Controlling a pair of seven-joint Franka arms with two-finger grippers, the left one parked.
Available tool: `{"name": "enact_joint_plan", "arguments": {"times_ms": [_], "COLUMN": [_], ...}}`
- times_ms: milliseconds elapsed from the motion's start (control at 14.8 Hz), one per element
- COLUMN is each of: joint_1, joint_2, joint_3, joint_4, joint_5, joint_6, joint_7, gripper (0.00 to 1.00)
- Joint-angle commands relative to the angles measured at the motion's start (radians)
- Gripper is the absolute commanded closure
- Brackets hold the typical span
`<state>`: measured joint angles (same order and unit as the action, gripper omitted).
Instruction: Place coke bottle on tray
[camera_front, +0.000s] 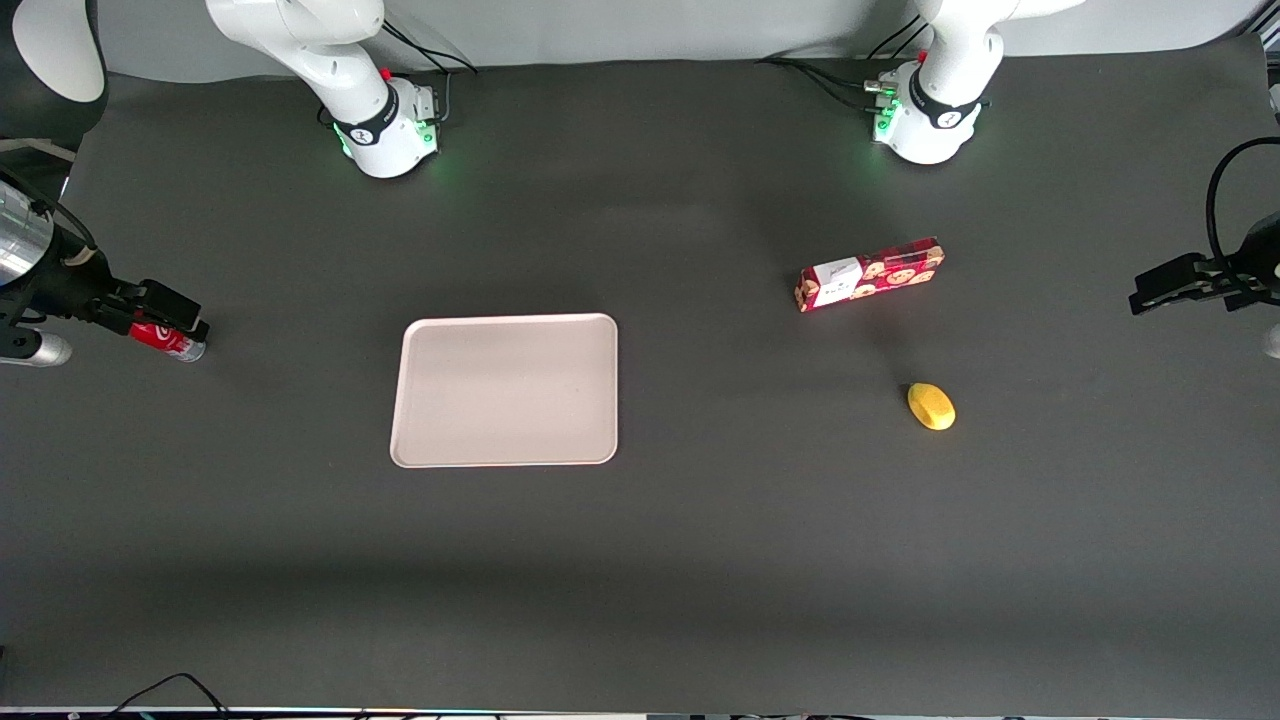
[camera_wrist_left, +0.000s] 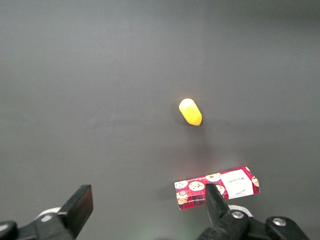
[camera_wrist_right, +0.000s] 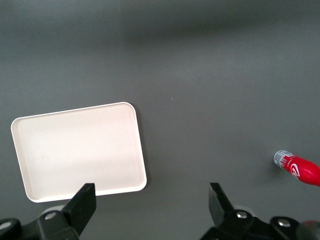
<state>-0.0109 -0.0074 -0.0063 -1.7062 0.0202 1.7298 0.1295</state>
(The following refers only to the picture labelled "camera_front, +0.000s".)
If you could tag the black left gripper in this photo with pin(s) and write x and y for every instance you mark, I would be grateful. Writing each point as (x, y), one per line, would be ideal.
(1256, 268)

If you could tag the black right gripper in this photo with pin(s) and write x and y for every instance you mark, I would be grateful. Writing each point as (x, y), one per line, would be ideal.
(72, 283)

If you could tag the red coke bottle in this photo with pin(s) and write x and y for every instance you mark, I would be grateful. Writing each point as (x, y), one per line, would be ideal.
(168, 342)

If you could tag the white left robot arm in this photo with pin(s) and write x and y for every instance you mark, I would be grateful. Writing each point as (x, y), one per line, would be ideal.
(935, 120)

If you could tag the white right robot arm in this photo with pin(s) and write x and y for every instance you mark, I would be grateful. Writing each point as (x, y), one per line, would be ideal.
(372, 132)

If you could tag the beige rectangular tray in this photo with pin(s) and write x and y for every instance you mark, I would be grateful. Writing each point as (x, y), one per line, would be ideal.
(520, 390)

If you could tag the yellow lemon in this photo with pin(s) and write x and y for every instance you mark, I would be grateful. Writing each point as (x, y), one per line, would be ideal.
(931, 406)

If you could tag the red cookie box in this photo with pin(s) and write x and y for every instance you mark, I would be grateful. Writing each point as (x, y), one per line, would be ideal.
(880, 275)

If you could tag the gray table mat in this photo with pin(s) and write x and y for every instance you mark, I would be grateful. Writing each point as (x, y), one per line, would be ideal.
(700, 560)

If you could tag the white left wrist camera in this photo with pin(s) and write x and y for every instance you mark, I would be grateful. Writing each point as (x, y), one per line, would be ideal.
(1273, 342)

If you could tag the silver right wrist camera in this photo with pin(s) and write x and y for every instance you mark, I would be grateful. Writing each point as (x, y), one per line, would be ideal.
(35, 349)

